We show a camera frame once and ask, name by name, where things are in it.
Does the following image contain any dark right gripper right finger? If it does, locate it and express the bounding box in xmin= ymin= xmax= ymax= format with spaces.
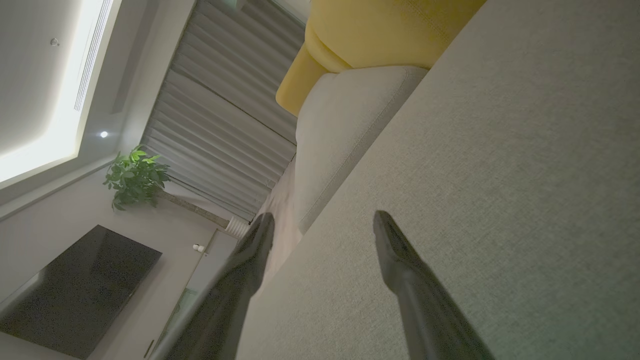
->
xmin=372 ymin=210 xmax=496 ymax=360

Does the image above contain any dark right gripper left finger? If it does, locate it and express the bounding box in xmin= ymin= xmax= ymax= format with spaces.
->
xmin=165 ymin=212 xmax=276 ymax=360

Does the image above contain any pale television cabinet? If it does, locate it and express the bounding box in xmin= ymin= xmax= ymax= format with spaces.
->
xmin=145 ymin=229 xmax=239 ymax=360

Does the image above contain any white ribbed plant pot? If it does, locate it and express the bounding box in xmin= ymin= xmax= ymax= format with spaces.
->
xmin=225 ymin=216 xmax=251 ymax=239

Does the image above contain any grey fabric sofa seat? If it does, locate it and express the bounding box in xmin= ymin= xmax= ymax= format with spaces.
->
xmin=235 ymin=0 xmax=640 ymax=360

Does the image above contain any black flat television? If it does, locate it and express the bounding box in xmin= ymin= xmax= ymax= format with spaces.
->
xmin=0 ymin=224 xmax=163 ymax=360

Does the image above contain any green leafy houseplant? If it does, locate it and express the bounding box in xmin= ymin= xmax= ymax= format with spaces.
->
xmin=103 ymin=145 xmax=231 ymax=229

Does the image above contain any grey sofa cushion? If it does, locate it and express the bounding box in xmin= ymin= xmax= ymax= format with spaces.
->
xmin=294 ymin=65 xmax=430 ymax=235

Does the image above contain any grey pleated curtain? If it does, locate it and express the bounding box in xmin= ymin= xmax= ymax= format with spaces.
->
xmin=140 ymin=0 xmax=307 ymax=222

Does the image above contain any small yellow sofa cushion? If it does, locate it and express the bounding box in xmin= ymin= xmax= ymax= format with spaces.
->
xmin=275 ymin=44 xmax=351 ymax=117

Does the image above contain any large yellow sofa cushion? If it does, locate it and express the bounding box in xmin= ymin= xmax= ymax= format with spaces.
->
xmin=304 ymin=0 xmax=487 ymax=71

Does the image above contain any white slotted air vent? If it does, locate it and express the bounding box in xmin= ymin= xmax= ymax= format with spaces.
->
xmin=74 ymin=0 xmax=115 ymax=112

